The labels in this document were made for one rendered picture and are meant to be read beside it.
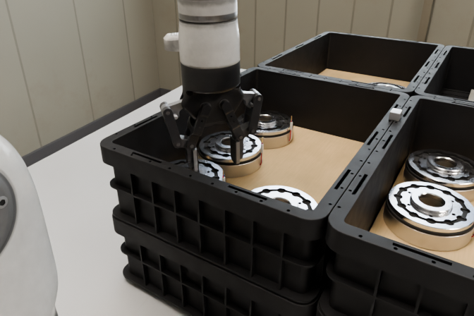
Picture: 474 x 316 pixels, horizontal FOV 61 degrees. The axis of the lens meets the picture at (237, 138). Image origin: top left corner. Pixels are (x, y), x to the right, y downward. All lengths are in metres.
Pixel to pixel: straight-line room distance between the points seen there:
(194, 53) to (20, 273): 0.31
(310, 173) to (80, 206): 0.44
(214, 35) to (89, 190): 0.50
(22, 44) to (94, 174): 1.48
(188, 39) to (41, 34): 1.94
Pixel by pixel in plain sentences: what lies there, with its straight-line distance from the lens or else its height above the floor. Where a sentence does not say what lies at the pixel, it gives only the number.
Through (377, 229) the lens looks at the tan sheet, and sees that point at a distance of 0.55.
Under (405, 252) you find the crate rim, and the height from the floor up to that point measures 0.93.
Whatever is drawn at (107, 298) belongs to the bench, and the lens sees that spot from 0.64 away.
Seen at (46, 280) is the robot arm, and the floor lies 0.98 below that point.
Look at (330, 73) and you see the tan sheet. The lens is 1.14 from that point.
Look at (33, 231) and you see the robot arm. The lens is 0.25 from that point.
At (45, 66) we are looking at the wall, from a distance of 2.42.
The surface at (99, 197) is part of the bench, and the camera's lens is 0.85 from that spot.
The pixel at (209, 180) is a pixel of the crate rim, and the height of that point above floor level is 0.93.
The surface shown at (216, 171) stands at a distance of 0.58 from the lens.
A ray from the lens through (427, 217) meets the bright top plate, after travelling 0.54.
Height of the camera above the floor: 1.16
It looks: 26 degrees down
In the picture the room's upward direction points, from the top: straight up
